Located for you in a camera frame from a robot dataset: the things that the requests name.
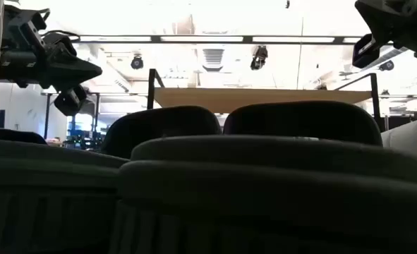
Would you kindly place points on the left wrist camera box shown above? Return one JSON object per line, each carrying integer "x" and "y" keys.
{"x": 70, "y": 101}

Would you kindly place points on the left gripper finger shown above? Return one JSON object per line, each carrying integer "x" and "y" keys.
{"x": 74, "y": 66}
{"x": 68, "y": 81}

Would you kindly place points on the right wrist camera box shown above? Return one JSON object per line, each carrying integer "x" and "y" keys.
{"x": 365, "y": 53}

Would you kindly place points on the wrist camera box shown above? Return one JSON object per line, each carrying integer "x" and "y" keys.
{"x": 365, "y": 53}
{"x": 70, "y": 101}

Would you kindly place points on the wooden shelf with black frame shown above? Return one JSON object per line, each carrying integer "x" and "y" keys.
{"x": 264, "y": 100}

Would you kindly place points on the grey slide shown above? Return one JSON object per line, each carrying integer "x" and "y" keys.
{"x": 409, "y": 137}

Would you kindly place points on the black ceiling spotlight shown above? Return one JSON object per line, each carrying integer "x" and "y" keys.
{"x": 386, "y": 65}
{"x": 259, "y": 58}
{"x": 137, "y": 62}

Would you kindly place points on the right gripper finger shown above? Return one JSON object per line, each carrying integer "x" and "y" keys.
{"x": 388, "y": 33}
{"x": 388, "y": 10}

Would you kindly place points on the black room partition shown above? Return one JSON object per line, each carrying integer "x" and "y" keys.
{"x": 405, "y": 118}

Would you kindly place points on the black overhead light bar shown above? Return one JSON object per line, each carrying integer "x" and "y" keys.
{"x": 247, "y": 39}

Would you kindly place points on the silver ceiling air duct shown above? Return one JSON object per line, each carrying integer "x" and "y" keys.
{"x": 388, "y": 54}
{"x": 213, "y": 58}

